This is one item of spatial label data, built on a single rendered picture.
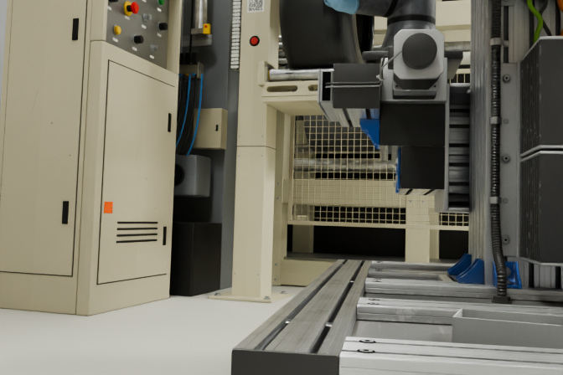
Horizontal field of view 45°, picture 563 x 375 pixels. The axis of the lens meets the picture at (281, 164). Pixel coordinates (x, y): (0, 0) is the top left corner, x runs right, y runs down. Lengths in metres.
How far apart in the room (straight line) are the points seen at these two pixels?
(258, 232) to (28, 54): 1.09
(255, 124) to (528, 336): 2.14
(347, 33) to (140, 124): 0.84
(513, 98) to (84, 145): 1.47
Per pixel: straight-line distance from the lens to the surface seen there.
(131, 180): 2.44
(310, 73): 2.65
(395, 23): 1.65
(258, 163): 2.75
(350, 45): 2.62
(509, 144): 1.27
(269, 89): 2.70
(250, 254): 2.75
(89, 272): 2.28
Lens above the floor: 0.34
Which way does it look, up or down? 4 degrees up
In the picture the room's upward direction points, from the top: 2 degrees clockwise
